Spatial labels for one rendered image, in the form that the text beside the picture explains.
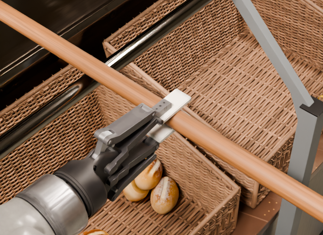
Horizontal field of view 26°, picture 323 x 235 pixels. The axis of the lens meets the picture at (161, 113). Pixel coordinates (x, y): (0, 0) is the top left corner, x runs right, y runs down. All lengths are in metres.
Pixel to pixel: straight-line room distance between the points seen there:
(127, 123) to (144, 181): 0.69
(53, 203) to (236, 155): 0.26
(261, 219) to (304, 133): 0.31
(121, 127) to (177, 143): 0.66
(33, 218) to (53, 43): 0.37
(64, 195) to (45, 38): 0.35
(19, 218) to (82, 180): 0.10
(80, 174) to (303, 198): 0.29
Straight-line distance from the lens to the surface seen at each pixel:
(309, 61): 2.08
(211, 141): 0.98
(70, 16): 1.60
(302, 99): 1.41
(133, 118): 0.95
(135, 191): 1.64
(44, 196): 0.89
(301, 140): 1.47
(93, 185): 0.91
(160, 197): 1.63
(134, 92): 1.05
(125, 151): 0.95
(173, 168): 1.66
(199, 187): 1.64
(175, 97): 1.02
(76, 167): 0.92
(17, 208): 0.88
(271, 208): 1.71
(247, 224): 1.67
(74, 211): 0.89
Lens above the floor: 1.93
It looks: 46 degrees down
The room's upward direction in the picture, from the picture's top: straight up
